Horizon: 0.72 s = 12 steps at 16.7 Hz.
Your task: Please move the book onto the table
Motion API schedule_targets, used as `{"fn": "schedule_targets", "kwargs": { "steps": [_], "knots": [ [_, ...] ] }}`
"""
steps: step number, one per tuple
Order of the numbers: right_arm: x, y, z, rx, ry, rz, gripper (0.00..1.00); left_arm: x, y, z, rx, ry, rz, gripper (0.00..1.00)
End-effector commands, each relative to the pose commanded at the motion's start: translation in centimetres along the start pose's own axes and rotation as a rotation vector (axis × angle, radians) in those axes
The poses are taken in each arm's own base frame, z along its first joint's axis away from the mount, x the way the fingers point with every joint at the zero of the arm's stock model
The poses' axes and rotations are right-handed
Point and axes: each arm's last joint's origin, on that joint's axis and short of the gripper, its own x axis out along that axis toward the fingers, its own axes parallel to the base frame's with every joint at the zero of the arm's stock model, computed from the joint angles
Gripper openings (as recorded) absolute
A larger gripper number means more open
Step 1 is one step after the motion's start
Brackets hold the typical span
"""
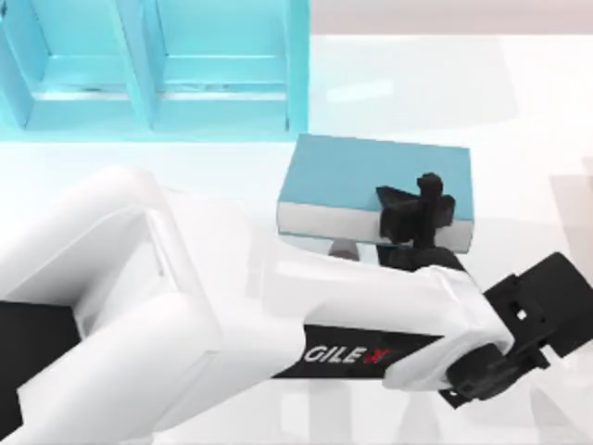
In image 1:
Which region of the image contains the blue book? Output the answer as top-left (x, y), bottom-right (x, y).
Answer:
top-left (276, 133), bottom-right (475, 256)

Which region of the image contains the pale grey rounded box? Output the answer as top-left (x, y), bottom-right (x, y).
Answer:
top-left (329, 237), bottom-right (360, 261)

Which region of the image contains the light blue rack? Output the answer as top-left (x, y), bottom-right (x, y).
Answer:
top-left (0, 0), bottom-right (310, 143)

